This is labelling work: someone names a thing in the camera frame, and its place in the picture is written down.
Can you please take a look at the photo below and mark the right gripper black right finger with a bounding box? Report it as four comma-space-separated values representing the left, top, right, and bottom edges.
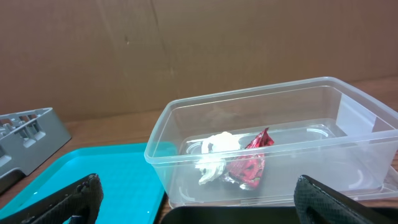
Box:
294, 175, 397, 224

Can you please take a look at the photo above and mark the grey dishwasher rack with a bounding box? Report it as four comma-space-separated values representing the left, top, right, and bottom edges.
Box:
1, 108, 72, 177

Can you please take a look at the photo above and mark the clear plastic waste bin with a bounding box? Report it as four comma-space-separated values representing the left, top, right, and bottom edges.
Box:
144, 77, 397, 207

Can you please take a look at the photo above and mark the teal plastic tray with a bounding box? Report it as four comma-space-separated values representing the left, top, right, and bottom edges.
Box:
1, 143, 164, 224

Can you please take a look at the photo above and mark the white tissue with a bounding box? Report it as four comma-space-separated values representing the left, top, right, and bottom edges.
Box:
195, 131, 241, 185

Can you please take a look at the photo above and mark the black waste tray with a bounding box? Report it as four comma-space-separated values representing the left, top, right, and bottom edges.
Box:
159, 205, 398, 224

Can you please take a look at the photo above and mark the red snack wrapper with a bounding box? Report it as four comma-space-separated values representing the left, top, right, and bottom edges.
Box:
221, 128, 274, 190

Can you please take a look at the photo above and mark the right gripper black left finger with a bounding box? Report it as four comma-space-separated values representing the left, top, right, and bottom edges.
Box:
1, 174, 104, 224

